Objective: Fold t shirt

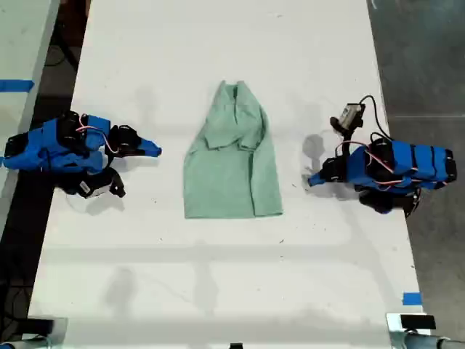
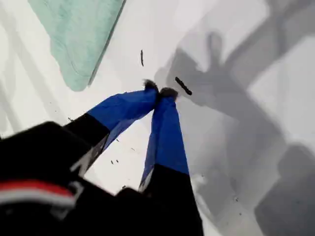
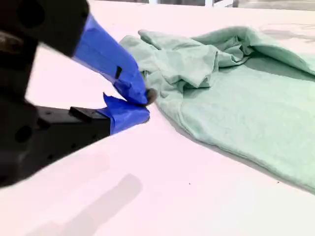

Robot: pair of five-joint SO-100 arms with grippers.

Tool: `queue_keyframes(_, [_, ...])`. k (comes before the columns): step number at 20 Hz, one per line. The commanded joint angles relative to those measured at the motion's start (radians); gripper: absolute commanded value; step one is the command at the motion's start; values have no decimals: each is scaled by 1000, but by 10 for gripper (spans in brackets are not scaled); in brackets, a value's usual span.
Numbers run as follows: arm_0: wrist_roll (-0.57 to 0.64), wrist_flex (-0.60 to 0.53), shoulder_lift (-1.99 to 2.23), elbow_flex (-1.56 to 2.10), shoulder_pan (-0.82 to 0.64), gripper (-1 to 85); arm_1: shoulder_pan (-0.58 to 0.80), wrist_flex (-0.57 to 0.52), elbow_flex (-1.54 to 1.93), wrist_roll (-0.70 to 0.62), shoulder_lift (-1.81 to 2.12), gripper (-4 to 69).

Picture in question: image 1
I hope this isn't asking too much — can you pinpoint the black silver camera box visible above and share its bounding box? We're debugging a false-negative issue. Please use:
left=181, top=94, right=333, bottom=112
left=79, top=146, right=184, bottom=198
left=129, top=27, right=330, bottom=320
left=329, top=103, right=365, bottom=132

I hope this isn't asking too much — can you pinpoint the short black camera stalk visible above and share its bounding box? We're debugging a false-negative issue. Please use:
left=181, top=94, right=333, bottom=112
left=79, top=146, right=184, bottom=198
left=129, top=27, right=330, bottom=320
left=340, top=129, right=355, bottom=156

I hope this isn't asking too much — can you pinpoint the white side table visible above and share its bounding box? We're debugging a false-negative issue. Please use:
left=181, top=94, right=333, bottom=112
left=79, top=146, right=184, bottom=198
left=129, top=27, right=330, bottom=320
left=0, top=0, right=61, bottom=219

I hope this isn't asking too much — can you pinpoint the small black box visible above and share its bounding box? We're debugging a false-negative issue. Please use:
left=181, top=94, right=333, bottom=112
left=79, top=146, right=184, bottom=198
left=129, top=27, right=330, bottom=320
left=399, top=314, right=437, bottom=332
left=25, top=317, right=56, bottom=336

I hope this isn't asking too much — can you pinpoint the grey clamp tube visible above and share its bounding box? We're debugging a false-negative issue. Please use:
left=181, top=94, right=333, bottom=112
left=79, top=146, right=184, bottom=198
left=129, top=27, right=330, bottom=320
left=391, top=331, right=465, bottom=349

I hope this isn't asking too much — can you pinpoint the short blue tape strip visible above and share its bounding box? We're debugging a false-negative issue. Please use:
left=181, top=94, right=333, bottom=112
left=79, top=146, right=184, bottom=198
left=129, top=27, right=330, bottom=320
left=402, top=291, right=424, bottom=307

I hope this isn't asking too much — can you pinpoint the red white servo wire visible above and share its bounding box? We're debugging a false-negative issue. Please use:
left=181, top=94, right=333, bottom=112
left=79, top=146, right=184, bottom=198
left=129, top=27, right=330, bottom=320
left=76, top=113, right=121, bottom=155
left=333, top=140, right=419, bottom=192

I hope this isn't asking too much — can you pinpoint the black camera cable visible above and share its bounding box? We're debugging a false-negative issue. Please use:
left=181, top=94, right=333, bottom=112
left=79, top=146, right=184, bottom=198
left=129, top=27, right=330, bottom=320
left=358, top=95, right=392, bottom=142

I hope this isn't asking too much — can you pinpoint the black camera box white label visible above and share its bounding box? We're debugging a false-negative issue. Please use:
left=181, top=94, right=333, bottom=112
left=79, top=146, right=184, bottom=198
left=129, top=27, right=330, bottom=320
left=64, top=168, right=128, bottom=200

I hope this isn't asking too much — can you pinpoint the pale green T-shirt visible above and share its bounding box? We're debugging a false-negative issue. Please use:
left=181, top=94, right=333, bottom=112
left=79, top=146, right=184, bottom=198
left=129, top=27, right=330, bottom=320
left=182, top=80, right=285, bottom=220

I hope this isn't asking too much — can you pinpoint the long blue tape strip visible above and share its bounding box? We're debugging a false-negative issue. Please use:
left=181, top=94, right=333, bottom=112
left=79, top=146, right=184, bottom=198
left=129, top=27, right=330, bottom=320
left=0, top=79, right=36, bottom=93

